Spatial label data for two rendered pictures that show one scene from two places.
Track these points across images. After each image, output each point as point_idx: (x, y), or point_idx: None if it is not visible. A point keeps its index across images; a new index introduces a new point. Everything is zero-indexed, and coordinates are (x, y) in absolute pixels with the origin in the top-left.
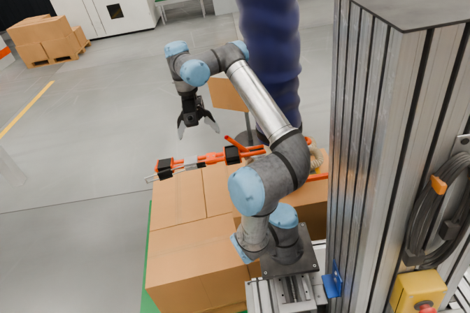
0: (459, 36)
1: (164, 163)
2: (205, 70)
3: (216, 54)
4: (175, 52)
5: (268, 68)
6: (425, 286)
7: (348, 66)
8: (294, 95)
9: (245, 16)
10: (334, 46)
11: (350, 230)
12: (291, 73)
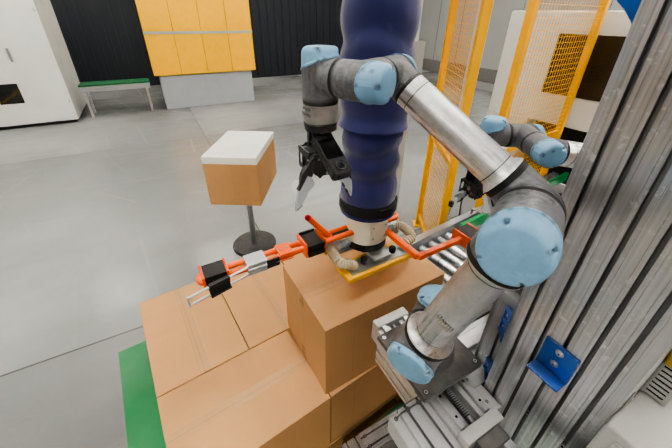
0: None
1: (213, 268)
2: (394, 79)
3: (393, 62)
4: (330, 54)
5: (384, 114)
6: None
7: None
8: (399, 153)
9: (366, 41)
10: (643, 20)
11: (637, 276)
12: (405, 123)
